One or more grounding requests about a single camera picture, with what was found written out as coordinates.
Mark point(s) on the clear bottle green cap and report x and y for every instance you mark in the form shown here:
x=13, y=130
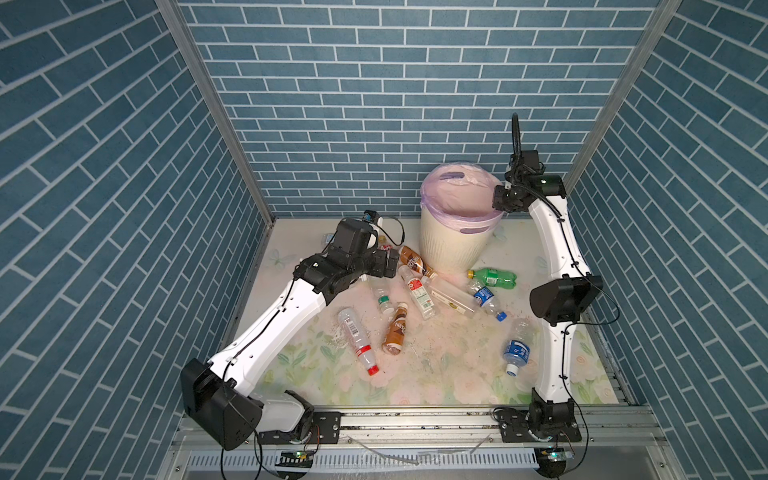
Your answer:
x=384, y=303

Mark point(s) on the frosted clear tall bottle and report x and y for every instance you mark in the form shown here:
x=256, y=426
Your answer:
x=452, y=297

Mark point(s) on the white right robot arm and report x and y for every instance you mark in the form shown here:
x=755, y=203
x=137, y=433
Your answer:
x=571, y=286

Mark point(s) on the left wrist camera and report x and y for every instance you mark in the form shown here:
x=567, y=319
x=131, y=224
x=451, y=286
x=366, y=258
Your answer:
x=374, y=219

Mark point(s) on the white bin with pink liner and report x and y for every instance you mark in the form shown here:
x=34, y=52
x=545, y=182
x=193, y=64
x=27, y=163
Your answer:
x=457, y=216

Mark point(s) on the clear bottle red white label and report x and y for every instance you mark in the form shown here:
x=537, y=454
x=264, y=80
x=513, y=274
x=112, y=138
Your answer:
x=418, y=292

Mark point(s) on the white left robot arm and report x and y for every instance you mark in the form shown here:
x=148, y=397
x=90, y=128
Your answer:
x=219, y=395

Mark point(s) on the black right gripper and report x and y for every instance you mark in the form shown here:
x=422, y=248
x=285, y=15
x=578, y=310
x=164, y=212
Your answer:
x=496, y=200

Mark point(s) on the brown drink bottle upper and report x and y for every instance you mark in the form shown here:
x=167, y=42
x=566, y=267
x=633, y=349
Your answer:
x=415, y=262

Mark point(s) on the clear bottle red cap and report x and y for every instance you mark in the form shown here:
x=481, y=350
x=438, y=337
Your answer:
x=358, y=339

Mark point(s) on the brown drink bottle lower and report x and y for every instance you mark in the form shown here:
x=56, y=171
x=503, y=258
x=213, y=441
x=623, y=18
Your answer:
x=395, y=337

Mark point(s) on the green soda bottle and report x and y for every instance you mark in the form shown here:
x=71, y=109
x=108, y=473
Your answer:
x=495, y=278

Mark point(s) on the brown drink bottle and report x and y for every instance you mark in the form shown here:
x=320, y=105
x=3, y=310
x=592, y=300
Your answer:
x=415, y=262
x=395, y=337

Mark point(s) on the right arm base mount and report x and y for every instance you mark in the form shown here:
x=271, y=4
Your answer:
x=538, y=424

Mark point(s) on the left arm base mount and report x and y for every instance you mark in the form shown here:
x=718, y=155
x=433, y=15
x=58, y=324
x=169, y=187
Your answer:
x=319, y=427

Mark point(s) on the water bottle blue label white cap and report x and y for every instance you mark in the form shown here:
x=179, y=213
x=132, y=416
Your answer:
x=517, y=353

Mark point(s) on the aluminium front rail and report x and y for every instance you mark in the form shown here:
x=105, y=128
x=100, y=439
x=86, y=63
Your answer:
x=457, y=427

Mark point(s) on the clear bottle blue cap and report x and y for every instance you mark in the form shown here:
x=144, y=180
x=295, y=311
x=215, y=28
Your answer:
x=486, y=300

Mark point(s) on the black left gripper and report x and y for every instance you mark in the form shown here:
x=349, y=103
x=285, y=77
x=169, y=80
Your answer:
x=379, y=269

